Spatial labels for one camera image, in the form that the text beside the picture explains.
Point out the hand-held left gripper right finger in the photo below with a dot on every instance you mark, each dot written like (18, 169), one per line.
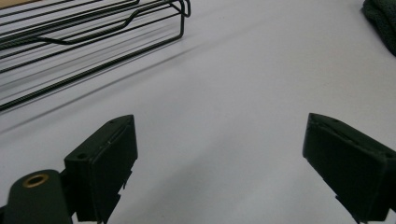
(348, 165)

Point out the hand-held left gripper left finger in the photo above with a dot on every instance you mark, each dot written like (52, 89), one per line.
(102, 168)

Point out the dark knit cloth purple lining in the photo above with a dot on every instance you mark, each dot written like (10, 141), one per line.
(381, 18)

